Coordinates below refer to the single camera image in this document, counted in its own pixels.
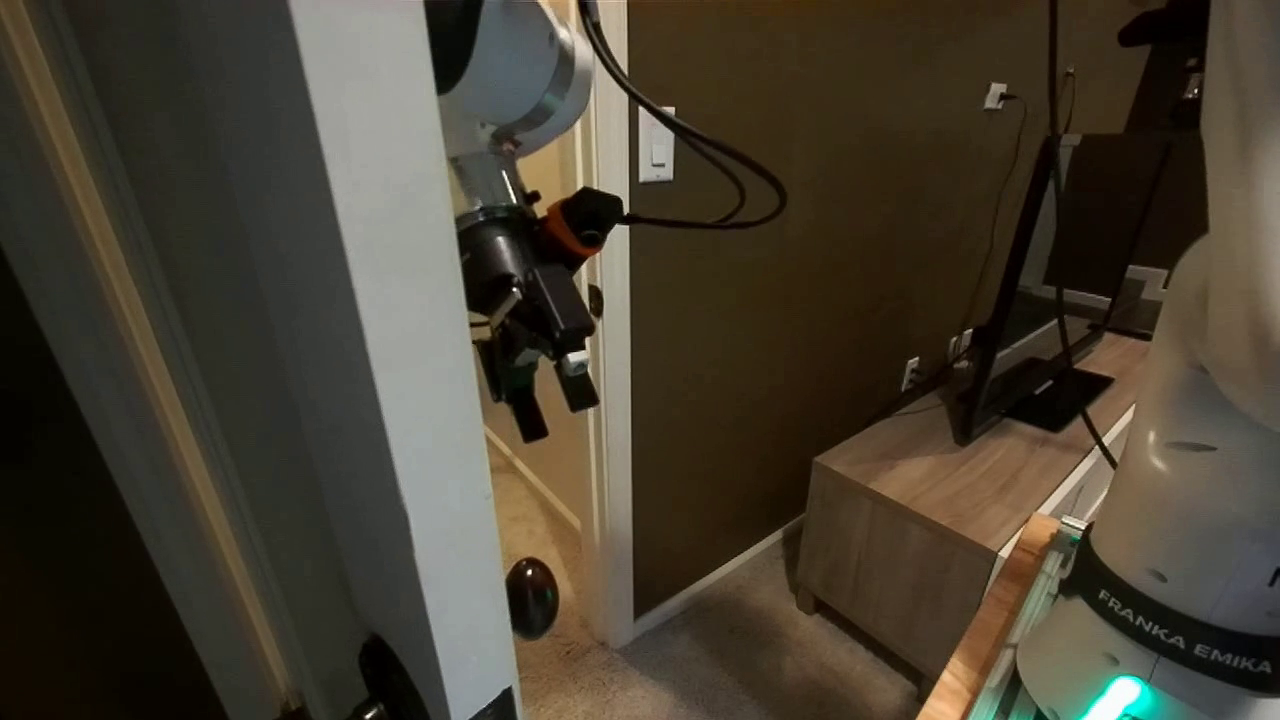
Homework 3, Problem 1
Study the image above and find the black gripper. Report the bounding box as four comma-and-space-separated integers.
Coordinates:
456, 207, 603, 449

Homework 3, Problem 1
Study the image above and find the black round floor object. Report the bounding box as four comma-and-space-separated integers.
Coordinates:
504, 552, 565, 642

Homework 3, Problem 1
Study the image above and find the white panel door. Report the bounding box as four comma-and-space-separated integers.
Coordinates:
0, 0, 523, 720

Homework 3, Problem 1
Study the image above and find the black door knob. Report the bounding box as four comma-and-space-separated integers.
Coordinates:
352, 633, 431, 720

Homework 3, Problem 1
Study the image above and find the wooden low cabinet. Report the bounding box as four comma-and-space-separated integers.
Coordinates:
792, 328, 1171, 690

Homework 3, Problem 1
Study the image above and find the black flat monitor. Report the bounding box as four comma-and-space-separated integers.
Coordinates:
939, 129, 1121, 449

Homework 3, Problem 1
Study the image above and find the wooden table edge strip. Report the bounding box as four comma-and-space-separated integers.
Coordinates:
918, 512, 1064, 720

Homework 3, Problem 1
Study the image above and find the small grey box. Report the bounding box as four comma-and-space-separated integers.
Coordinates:
1105, 261, 1177, 339

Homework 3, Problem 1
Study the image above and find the white door frame trim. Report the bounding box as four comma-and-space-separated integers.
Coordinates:
582, 0, 639, 650

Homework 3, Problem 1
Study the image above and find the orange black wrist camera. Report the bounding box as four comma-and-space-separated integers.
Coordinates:
536, 184, 629, 264

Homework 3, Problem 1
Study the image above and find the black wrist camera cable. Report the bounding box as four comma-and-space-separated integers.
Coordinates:
577, 0, 792, 234

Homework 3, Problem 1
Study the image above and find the black hanging cable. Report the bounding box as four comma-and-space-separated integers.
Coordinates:
1042, 0, 1129, 473

